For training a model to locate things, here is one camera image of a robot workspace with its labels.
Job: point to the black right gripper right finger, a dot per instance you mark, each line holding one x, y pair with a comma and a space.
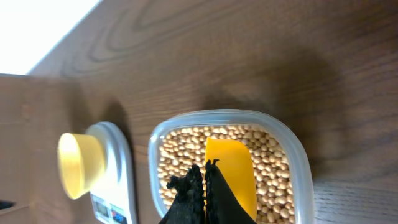
222, 207

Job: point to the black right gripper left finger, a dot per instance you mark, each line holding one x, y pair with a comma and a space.
189, 202

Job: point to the yellow plastic scoop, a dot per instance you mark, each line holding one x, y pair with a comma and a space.
236, 166

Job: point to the white digital kitchen scale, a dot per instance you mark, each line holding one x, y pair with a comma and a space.
113, 196

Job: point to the yellow plastic bowl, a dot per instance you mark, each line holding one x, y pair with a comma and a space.
81, 163

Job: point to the soybeans pile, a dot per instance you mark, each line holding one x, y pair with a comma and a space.
181, 148

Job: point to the clear plastic container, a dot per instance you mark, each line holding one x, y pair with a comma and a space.
300, 175

